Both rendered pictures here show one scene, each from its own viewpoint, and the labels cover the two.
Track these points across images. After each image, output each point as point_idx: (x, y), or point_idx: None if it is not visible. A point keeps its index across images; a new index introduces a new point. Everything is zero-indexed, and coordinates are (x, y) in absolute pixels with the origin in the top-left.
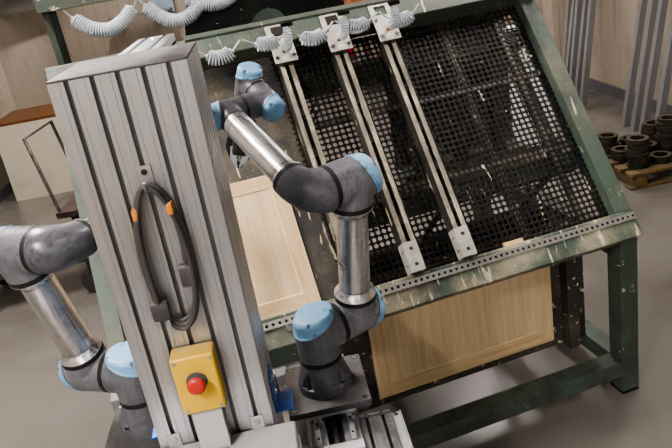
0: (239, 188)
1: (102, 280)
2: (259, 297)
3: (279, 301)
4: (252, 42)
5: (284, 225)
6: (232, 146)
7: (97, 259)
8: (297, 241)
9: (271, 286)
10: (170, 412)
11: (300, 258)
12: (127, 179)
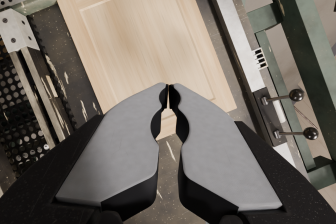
0: (165, 127)
1: (304, 0)
2: (129, 1)
3: None
4: None
5: (109, 88)
6: (257, 210)
7: (313, 23)
8: (91, 70)
9: (116, 15)
10: None
11: (86, 50)
12: None
